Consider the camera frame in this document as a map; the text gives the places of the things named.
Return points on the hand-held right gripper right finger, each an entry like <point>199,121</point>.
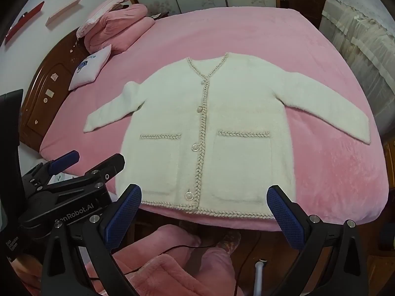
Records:
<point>287,219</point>

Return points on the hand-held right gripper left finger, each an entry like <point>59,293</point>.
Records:
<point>123,217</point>

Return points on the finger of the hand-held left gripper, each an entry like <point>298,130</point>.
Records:
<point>108,165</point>
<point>66,159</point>

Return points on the white fluffy cardigan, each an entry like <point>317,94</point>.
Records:
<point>240,104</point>

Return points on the pink bed blanket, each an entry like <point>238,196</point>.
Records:
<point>324,175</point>

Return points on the white tube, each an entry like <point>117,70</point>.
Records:
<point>258,280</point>

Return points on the black flat panel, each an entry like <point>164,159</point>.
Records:
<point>10,117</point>

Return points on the person's pink fleece pyjamas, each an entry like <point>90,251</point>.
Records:
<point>179,271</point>

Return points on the dark wooden headboard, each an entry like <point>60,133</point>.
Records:
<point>46,77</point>

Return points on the white printed cushion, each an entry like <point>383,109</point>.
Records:
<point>89,71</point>

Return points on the pink folded quilt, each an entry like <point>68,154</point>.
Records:
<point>123,27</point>

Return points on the pink pillow with lace trim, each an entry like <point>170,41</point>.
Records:
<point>105,6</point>

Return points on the cream lace-covered furniture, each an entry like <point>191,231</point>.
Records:
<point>364,37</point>

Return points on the red wall shelf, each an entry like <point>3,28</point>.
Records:
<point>24,21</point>

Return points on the beige wall shelf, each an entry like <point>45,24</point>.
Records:
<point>64,10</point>

